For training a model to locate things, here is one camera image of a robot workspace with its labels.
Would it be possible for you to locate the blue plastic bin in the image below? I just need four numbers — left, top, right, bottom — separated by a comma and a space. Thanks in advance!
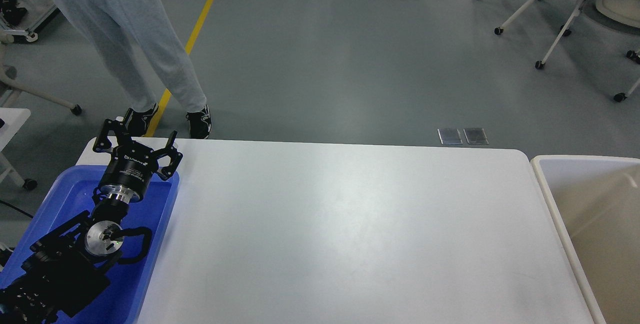
0, 166, 180, 323

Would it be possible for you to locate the beige plastic bin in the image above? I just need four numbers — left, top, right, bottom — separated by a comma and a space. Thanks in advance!
531, 155, 640, 323

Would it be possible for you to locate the person in grey trousers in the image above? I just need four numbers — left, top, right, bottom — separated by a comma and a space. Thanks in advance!
53, 0, 212, 139

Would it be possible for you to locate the right metal floor plate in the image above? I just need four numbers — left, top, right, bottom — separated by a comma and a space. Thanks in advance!
462, 127, 489, 145

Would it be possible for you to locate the white chair at right edge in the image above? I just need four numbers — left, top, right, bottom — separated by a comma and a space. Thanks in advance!
612, 48, 640, 103

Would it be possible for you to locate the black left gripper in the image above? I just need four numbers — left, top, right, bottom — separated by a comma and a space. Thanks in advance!
93, 119, 183, 202

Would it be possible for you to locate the left metal floor plate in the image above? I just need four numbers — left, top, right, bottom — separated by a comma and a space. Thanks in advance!
437, 128, 463, 146

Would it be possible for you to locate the metal floor plate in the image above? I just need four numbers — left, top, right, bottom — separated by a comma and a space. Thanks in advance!
462, 127, 489, 145
437, 128, 463, 146

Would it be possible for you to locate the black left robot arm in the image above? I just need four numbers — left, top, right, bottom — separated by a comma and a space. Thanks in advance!
1, 119, 183, 323

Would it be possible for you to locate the white side table left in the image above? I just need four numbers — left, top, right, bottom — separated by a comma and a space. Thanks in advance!
0, 108, 38, 190

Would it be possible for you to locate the white rolling stand left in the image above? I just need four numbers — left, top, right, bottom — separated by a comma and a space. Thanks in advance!
0, 33, 83, 116

